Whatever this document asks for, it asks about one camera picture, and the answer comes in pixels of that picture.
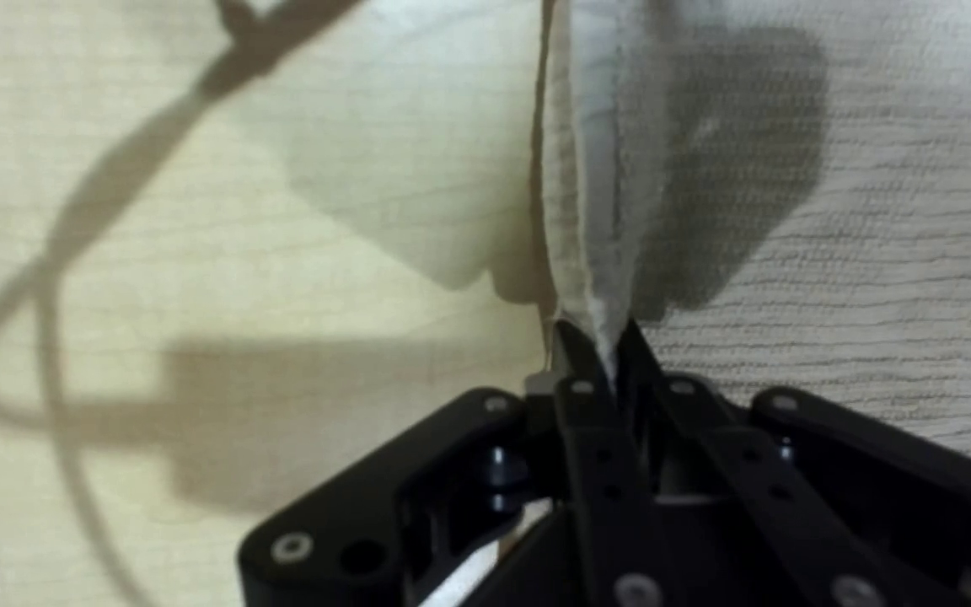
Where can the white ribbed towel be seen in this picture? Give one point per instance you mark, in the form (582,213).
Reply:
(843,279)

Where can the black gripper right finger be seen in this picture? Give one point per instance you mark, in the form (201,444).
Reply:
(843,508)

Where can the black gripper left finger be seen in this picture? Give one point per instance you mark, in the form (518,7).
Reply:
(418,494)

